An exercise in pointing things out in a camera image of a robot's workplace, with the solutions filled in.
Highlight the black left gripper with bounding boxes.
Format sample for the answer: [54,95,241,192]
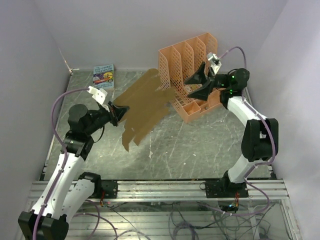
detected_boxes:
[84,101,129,136]

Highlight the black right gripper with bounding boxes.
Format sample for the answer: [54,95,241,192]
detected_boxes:
[183,62,231,102]

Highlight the brown cardboard box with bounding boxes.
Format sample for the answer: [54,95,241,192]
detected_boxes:
[113,68,175,151]

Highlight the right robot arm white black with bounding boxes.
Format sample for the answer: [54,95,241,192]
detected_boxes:
[184,62,279,198]

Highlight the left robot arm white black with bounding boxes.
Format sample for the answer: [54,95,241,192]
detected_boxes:
[18,101,130,240]

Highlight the peach plastic file organizer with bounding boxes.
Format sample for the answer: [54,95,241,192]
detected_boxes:
[158,32,222,124]

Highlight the blue paperback book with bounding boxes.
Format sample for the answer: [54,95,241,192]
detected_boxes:
[92,64,115,91]

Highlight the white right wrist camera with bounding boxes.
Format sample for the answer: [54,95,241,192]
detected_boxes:
[206,52,222,75]

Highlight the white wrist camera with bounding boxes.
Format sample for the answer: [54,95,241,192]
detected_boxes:
[87,86,110,112]
[206,52,222,75]

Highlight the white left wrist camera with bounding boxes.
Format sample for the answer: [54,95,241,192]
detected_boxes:
[87,86,110,112]

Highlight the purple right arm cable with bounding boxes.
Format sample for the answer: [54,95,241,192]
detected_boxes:
[199,46,278,217]

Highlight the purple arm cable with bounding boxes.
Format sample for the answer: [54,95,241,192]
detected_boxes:
[199,46,278,217]
[31,87,118,240]

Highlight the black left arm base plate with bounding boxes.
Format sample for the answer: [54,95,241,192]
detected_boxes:
[100,180,118,200]

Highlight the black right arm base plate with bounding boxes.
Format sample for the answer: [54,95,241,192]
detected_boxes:
[199,178,249,199]

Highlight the aluminium mounting rail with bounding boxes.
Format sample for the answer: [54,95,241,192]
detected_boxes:
[29,178,290,201]

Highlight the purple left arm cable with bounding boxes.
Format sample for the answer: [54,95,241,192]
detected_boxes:
[31,87,118,240]

